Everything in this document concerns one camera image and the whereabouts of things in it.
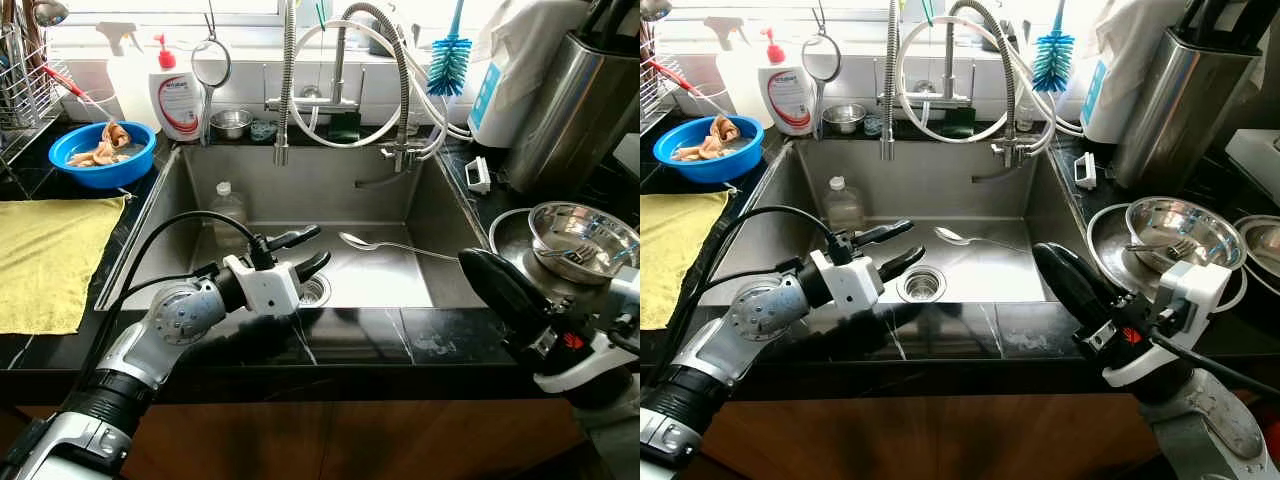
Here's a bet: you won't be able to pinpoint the white countertop appliance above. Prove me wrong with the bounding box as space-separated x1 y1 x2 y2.
1225 128 1280 208
612 130 641 181

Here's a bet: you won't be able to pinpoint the blue plastic bowl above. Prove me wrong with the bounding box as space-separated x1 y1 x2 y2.
653 115 765 185
48 121 158 190

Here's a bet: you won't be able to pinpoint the steel knife block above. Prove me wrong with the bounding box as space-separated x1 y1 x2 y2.
505 30 641 196
1112 28 1261 191

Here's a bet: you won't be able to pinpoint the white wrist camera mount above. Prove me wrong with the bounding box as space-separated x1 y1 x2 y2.
808 248 883 313
1103 262 1233 389
533 268 641 393
222 254 303 315

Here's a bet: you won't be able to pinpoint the small steel bowl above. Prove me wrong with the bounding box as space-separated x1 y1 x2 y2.
822 103 868 134
210 108 255 140

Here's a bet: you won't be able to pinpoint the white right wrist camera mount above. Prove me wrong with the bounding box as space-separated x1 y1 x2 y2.
533 268 641 393
1103 262 1233 389

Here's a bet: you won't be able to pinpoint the white spray bottle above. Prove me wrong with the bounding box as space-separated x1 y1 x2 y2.
97 20 161 131
703 15 769 126

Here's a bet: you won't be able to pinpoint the pale raw meat pieces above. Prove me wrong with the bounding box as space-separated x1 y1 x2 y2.
672 114 741 162
67 120 133 168

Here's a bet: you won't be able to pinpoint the steel fork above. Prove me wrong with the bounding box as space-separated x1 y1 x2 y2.
535 243 598 266
1125 238 1199 259

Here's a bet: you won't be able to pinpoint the wooden cabinet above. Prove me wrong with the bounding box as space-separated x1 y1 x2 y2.
690 395 1161 480
0 400 591 480

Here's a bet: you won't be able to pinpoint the white soap bottle red pump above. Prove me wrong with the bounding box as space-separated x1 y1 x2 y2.
148 33 206 143
757 27 814 137

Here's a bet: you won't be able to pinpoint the steel spoon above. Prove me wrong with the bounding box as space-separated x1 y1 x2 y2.
934 226 1031 253
338 231 461 263

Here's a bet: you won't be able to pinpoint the red handled utensil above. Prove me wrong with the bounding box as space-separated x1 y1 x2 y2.
645 57 706 101
40 65 101 111

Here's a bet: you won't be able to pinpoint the white water purifier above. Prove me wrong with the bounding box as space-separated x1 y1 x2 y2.
1080 0 1181 144
468 0 591 149

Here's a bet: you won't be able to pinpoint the round mesh strainer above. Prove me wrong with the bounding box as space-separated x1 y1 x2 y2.
800 5 843 141
190 10 233 146

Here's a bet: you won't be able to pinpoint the clear plastic bottle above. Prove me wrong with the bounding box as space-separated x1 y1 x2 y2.
210 181 249 251
825 176 867 236

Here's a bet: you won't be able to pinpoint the wire dish rack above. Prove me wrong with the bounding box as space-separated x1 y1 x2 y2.
640 20 666 121
0 20 61 161

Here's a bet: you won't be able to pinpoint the large steel plate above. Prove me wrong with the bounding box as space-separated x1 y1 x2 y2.
1087 203 1251 313
488 207 641 301

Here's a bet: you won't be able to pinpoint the chrome gooseneck faucet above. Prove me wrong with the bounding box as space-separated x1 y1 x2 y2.
265 0 441 191
905 0 1051 184

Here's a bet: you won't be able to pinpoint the steel spring faucet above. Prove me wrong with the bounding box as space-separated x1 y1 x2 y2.
272 0 301 167
880 0 903 161

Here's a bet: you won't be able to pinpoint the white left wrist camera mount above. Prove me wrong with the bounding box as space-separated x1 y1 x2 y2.
808 248 883 313
222 254 303 315

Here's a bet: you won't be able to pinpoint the yellow dish cloth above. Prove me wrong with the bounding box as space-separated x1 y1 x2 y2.
0 195 129 336
640 190 731 331

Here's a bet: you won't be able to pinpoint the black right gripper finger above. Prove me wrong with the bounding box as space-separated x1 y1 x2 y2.
457 247 556 336
1032 241 1129 331

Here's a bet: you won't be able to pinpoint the steel sink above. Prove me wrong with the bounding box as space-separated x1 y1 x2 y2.
95 140 491 311
695 135 1096 306

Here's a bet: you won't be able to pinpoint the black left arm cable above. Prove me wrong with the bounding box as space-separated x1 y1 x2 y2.
95 208 266 346
655 204 841 351

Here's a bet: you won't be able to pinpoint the shiny steel bowl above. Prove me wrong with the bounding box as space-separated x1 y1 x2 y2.
1232 214 1280 296
527 201 641 286
1125 196 1248 274

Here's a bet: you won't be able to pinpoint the blue bottle brush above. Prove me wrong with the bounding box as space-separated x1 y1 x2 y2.
1032 0 1076 93
427 0 473 97

